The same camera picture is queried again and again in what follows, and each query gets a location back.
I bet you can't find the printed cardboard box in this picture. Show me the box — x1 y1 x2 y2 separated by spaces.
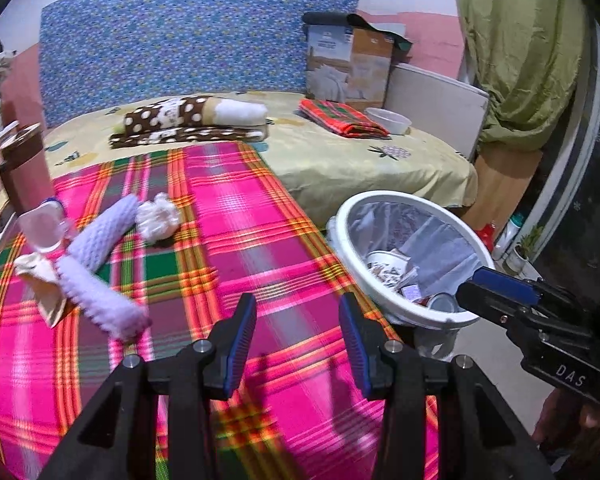
302 11 413 103

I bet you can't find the red drink can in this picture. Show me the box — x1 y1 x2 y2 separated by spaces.
426 292 461 315

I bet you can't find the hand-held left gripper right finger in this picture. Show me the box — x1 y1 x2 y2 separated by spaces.
339 292 556 480

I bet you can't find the folded red plaid cloth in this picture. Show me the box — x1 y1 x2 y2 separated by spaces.
299 99 391 139

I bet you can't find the white trash bin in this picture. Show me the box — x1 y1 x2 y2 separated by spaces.
327 191 497 356

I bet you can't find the yellow pineapple bedsheet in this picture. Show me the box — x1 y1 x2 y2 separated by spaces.
42 91 478 233

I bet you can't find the patterned paper cup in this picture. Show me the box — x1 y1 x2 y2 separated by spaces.
365 250 416 291

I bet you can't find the person's right hand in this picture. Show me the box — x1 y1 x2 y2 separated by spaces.
532 390 600 461

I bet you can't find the white panel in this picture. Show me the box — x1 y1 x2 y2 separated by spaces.
385 62 491 158

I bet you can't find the white foam net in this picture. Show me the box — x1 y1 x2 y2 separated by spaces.
56 255 148 343
69 195 140 268

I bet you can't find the wooden board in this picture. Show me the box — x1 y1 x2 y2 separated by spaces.
472 147 543 231

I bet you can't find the brown polka dot blanket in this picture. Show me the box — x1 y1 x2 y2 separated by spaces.
109 95 270 150

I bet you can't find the white bottle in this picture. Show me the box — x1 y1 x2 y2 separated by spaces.
495 212 526 257

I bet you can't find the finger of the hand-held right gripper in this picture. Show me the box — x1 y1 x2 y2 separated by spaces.
472 267 543 307
455 281 536 333

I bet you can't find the red detergent bottle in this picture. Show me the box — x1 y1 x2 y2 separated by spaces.
477 222 498 252

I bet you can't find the beige paper bag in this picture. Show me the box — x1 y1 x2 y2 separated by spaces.
14 252 78 330

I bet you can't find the clear bin liner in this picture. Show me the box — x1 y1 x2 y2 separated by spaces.
347 200 486 311

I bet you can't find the pink plaid tablecloth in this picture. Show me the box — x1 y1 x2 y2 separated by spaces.
0 141 441 480

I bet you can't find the blue floral headboard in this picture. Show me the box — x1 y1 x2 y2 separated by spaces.
39 0 361 128

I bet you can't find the potted plant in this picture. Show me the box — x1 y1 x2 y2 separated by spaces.
505 225 546 273

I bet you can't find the green curtain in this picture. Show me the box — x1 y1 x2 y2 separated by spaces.
452 0 588 151

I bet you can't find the brown thermos jug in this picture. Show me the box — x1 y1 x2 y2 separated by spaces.
0 123 56 213

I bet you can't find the clear plastic container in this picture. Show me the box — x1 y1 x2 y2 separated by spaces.
17 201 73 253

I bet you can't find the white tissue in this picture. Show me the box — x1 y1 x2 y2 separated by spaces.
136 192 182 243

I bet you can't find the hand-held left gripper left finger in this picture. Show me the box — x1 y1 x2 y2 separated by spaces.
37 292 258 480

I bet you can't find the white plastic bowl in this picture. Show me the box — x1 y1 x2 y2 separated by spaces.
365 107 412 136

